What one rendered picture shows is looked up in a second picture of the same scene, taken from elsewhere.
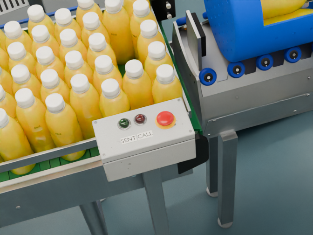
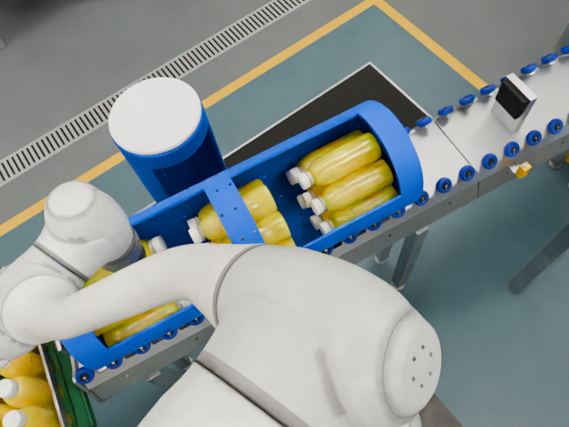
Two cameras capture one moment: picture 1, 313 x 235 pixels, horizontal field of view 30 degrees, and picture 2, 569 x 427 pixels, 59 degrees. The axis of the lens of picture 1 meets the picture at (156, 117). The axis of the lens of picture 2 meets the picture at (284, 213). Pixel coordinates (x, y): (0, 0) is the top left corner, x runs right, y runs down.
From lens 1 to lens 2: 0.85 m
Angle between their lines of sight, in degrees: 10
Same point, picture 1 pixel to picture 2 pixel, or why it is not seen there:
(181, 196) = not seen: hidden behind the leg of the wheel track
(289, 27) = (136, 340)
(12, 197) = not seen: outside the picture
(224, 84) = (107, 373)
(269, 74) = (151, 352)
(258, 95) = (149, 367)
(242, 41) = (91, 365)
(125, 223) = (109, 413)
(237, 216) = not seen: hidden behind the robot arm
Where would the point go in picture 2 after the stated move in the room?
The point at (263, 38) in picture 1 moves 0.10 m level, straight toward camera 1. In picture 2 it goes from (113, 355) to (108, 403)
